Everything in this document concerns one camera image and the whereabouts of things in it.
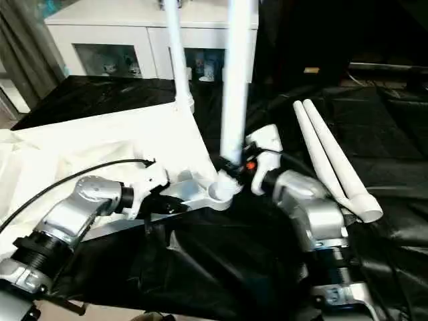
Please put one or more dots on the white glass-door cabinet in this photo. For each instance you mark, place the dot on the white glass-door cabinet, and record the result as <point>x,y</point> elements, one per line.
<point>110,30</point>

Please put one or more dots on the white plastic table top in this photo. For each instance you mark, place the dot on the white plastic table top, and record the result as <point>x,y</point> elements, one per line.
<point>100,143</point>

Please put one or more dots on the black mat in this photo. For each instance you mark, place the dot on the black mat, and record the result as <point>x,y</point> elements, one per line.
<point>217,267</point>

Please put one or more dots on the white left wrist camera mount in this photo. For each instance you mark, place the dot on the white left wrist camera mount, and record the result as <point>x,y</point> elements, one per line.
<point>150,180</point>

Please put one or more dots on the grey curtain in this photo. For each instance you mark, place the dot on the grey curtain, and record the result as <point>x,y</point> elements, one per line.
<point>26,57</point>

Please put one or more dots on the black cabinet gold label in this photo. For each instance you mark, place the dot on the black cabinet gold label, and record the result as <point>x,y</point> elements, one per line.
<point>297,36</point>

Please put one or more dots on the black metal stand leg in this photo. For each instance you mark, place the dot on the black metal stand leg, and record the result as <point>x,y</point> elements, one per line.
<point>70,305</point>

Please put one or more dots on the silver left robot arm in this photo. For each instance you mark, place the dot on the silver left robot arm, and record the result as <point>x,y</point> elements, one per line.
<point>73,207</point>

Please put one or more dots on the black side table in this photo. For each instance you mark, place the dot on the black side table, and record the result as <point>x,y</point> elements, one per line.
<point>388,66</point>

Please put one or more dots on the teal patterned strip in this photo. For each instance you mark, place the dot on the teal patterned strip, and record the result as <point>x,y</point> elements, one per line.
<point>63,63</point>

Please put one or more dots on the white plastic table leg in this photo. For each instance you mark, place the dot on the white plastic table leg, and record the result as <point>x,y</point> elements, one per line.
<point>334,150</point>
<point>307,133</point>
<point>177,50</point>
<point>237,83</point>

